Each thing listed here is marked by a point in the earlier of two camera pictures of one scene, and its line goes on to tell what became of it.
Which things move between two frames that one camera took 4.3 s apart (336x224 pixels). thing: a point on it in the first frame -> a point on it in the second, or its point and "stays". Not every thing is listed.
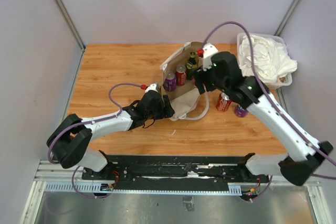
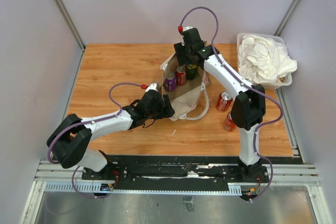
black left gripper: x=166 y=112 stays
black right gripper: x=200 y=75 -> x=180 y=48
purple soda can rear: x=170 y=82 stays
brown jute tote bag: x=187 y=102 stays
